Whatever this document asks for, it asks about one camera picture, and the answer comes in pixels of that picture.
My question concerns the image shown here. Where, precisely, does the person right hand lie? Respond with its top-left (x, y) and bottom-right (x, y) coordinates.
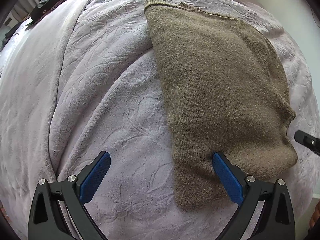
top-left (309, 202), bottom-right (320, 229)

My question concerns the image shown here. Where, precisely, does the tan knit sweater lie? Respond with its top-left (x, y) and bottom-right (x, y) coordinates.
top-left (144, 0), bottom-right (297, 206)

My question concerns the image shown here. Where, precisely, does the lavender embossed bed blanket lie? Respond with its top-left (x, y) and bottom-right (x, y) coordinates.
top-left (1, 0), bottom-right (319, 239)

